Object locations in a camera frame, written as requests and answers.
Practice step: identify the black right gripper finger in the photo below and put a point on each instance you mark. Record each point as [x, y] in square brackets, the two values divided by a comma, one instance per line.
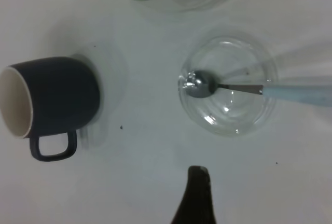
[197, 200]

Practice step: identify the dark grey ceramic mug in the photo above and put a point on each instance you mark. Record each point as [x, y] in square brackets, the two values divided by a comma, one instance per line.
[62, 91]

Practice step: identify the clear round glass dish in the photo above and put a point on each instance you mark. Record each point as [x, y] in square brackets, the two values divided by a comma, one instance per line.
[233, 120]

